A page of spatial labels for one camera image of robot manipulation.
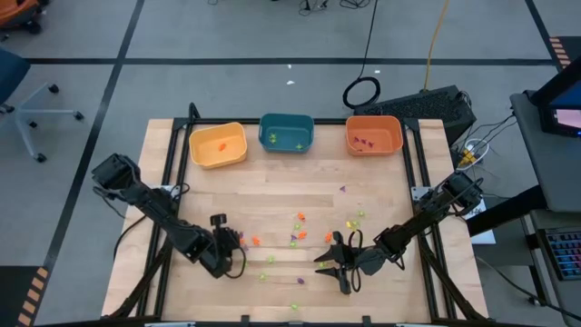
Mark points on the yellow plastic bin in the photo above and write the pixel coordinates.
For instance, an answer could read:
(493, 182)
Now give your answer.
(218, 136)

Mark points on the grey side desk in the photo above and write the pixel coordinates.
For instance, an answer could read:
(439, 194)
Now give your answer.
(544, 172)

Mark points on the white power strip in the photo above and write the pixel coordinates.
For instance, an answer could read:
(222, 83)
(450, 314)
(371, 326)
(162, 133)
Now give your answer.
(467, 156)

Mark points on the hazard striped floor mat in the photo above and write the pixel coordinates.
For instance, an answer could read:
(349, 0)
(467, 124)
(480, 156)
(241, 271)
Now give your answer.
(32, 295)
(560, 50)

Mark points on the black monitor screen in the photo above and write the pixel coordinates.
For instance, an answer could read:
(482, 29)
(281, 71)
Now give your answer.
(560, 109)

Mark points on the black desk support bar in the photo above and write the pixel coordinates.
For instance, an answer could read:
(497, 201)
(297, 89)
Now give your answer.
(508, 211)

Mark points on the teal plastic bin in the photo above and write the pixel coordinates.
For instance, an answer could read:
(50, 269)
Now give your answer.
(286, 134)

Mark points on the blue office chair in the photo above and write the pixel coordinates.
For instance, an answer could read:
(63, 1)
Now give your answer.
(9, 68)

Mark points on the orange office chair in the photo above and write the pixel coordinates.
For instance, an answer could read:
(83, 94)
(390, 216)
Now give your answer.
(16, 11)

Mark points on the grey keyboard desk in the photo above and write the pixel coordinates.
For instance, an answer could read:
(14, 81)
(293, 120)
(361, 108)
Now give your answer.
(544, 295)

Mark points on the backlit keyboard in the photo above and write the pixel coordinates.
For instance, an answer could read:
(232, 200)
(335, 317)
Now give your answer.
(565, 252)

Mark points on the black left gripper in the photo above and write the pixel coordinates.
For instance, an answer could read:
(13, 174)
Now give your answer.
(222, 254)

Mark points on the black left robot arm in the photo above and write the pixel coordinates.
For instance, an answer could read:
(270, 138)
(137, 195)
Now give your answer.
(159, 209)

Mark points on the orange plastic bin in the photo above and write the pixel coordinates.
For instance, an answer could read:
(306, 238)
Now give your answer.
(383, 136)

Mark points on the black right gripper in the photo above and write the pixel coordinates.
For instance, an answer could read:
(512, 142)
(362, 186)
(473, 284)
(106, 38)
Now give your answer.
(367, 261)

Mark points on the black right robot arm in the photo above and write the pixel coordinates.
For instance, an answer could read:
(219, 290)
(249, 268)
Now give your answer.
(422, 218)

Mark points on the white paper label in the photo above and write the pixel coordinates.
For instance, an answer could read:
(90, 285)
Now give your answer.
(481, 227)

